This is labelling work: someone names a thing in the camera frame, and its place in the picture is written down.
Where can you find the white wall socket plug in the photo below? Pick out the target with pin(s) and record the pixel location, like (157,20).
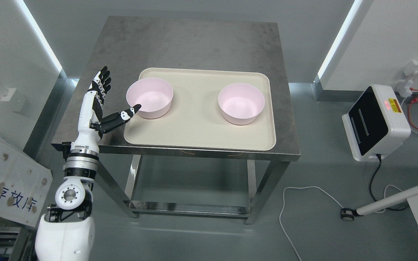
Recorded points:
(410,72)

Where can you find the white sign board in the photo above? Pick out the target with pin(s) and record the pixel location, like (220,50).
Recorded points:
(24,186)

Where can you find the white stand leg with caster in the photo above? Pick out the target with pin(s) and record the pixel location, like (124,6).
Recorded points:
(348,214)

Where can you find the white black box device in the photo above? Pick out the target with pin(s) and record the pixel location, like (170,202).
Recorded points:
(375,124)

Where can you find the white robotic hand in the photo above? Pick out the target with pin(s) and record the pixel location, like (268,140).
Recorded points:
(89,134)

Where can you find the stainless steel table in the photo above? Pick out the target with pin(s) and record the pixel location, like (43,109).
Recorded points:
(127,45)

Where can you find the pink bowl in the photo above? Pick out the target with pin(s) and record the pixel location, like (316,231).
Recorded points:
(240,103)
(155,96)

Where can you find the white wall switch box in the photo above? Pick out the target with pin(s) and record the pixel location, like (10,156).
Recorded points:
(14,100)

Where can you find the beige plastic tray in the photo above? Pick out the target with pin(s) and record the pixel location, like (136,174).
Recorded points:
(195,120)

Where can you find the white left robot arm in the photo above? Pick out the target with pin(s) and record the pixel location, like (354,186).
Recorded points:
(66,232)

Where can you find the metal shelf rack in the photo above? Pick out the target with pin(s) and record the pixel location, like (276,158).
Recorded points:
(16,241)

